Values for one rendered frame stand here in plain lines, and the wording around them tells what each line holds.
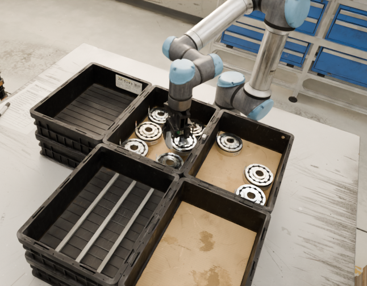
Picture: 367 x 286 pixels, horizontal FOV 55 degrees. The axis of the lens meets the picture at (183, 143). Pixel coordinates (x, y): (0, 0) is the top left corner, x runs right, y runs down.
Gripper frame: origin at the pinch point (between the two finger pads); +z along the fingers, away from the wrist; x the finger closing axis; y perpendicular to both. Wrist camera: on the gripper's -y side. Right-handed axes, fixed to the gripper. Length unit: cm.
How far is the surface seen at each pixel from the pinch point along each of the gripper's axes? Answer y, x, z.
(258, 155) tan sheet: 10.8, 31.1, 6.1
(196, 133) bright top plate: -3.9, 10.9, 1.9
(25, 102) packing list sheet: -58, -51, 14
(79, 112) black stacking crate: -30.4, -29.5, 2.3
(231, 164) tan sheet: 12.2, 18.5, 5.3
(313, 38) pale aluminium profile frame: -106, 156, 37
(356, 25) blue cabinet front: -91, 178, 22
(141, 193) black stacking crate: 15.9, -17.7, 3.0
